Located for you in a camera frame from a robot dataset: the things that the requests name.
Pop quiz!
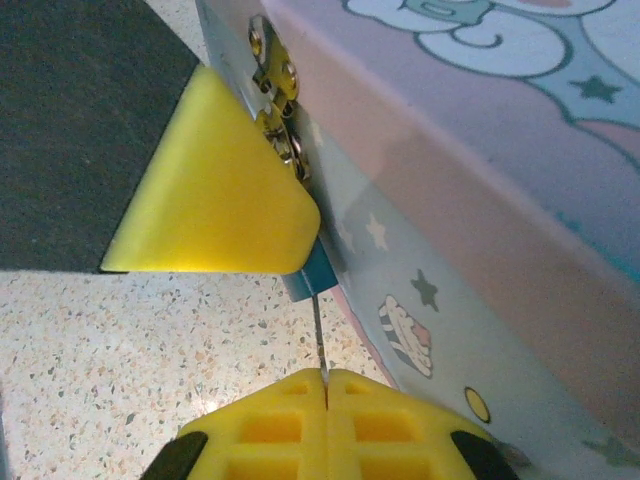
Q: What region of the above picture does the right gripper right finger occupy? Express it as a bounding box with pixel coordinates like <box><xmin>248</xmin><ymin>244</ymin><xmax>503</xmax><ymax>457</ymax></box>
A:
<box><xmin>325</xmin><ymin>369</ymin><xmax>522</xmax><ymax>480</ymax></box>

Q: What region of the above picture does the small blue padlock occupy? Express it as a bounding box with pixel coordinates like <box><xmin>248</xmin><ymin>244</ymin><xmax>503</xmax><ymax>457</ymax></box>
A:
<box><xmin>285</xmin><ymin>234</ymin><xmax>337</xmax><ymax>304</ymax></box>

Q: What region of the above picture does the cartoon print tin box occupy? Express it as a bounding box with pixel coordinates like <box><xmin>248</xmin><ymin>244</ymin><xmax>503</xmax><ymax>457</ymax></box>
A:
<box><xmin>193</xmin><ymin>0</ymin><xmax>640</xmax><ymax>480</ymax></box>

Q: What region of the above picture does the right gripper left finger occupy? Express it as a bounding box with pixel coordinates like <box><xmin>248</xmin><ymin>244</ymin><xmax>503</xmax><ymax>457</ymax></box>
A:
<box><xmin>148</xmin><ymin>368</ymin><xmax>330</xmax><ymax>480</ymax></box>

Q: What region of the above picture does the silver metal hasp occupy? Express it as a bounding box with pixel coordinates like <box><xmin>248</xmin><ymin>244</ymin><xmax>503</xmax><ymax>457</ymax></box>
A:
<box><xmin>247</xmin><ymin>14</ymin><xmax>315</xmax><ymax>182</ymax></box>

